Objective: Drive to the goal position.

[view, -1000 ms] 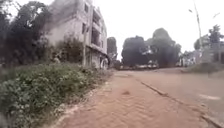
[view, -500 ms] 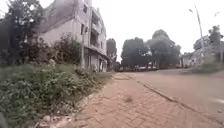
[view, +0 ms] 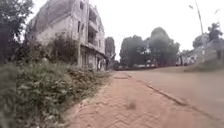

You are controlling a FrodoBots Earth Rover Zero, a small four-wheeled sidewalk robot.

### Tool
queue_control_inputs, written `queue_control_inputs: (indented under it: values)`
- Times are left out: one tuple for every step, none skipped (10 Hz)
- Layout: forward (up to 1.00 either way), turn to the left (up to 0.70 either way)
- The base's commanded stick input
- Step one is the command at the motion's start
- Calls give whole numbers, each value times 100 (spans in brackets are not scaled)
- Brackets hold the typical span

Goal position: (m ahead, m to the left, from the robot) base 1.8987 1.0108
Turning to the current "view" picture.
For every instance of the narrow dark tree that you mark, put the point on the narrow dark tree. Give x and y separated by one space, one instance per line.
110 46

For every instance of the vehicle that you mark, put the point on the vehicle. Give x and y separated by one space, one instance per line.
151 63

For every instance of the red brick path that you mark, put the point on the red brick path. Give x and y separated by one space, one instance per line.
133 106

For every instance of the tall bush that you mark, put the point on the tall bush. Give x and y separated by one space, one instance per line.
65 48

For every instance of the clump of big trees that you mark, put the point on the clump of big trees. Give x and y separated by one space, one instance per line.
160 46

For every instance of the unfinished grey concrete building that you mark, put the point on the unfinished grey concrete building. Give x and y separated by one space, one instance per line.
63 23

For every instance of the weedy grass verge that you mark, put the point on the weedy grass verge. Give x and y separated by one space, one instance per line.
43 90

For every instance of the street lamp pole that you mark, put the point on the street lamp pole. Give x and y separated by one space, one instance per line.
201 30

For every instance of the grass bank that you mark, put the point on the grass bank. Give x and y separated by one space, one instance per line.
208 66

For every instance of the grey low building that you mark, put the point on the grey low building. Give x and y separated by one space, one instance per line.
211 50

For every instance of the large dark tree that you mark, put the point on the large dark tree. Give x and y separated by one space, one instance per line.
13 26

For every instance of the small round-topped tree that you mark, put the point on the small round-topped tree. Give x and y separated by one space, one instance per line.
214 31

